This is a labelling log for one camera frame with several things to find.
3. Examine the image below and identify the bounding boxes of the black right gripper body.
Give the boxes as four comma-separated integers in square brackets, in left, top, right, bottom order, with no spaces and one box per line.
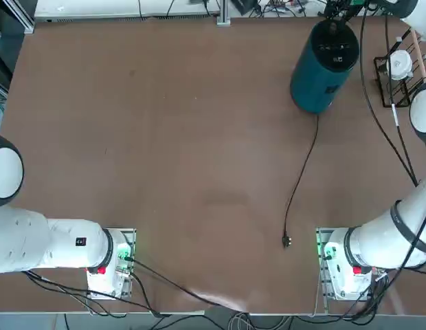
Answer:
[324,0,367,10]

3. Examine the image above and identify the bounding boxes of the green air fryer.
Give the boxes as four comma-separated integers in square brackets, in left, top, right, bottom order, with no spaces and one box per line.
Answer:
[289,19,360,116]

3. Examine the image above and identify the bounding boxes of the white cup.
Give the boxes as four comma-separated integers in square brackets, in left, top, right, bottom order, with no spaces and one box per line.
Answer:
[384,49,414,81]

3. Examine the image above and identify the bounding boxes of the black power adapter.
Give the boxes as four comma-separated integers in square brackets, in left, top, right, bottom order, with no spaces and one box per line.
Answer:
[229,0,262,16]

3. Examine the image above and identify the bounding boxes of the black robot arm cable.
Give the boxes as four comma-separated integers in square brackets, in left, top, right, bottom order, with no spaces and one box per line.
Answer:
[383,13,421,188]
[359,0,420,188]

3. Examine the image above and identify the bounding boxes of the black wire cup rack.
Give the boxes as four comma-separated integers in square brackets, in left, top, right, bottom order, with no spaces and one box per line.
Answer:
[372,30,426,109]

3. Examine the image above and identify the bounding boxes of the aluminium frame post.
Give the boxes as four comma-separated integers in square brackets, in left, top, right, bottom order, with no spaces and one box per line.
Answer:
[216,0,232,27]

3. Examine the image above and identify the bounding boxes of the black power cord with plug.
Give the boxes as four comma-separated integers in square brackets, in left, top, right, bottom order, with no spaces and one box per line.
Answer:
[280,113,321,251]

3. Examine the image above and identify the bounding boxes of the white aluminium rail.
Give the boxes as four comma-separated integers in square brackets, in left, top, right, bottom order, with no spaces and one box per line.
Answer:
[34,6,221,23]

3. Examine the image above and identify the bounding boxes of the aluminium frame beam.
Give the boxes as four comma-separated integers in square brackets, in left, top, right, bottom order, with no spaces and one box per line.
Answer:
[2,0,36,36]

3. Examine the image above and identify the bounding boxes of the black floor cable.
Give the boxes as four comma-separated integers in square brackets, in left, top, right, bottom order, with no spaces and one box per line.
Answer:
[128,256,250,314]

